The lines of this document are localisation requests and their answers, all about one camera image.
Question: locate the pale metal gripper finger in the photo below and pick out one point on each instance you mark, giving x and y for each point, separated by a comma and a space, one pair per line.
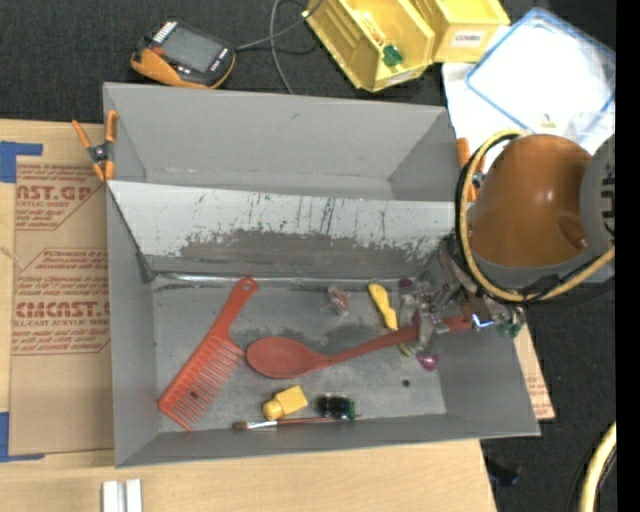
417, 299
432, 332

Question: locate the red plastic spoon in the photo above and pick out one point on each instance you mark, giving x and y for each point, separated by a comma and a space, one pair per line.
285, 357

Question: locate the magenta plastic piece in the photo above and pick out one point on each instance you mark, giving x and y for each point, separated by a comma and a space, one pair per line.
406, 284
428, 361

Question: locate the yellow curved plastic piece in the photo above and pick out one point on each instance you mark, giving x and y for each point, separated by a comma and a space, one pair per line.
382, 302

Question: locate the small clear and red piece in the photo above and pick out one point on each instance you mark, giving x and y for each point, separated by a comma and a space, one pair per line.
337, 300

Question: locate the black and green circuit part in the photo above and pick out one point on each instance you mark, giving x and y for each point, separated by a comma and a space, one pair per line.
336, 406

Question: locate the yellow plastic bottle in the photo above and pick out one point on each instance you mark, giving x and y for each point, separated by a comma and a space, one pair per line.
286, 401

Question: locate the thin paintbrush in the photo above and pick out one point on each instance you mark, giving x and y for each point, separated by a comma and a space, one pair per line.
295, 422

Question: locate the grey metal bin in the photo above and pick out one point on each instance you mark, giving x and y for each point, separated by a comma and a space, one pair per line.
280, 150

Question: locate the orange plastic comb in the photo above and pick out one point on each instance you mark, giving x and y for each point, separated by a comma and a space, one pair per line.
207, 370

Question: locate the brown cardboard board, red print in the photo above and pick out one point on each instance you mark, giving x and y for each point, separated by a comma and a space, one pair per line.
55, 390

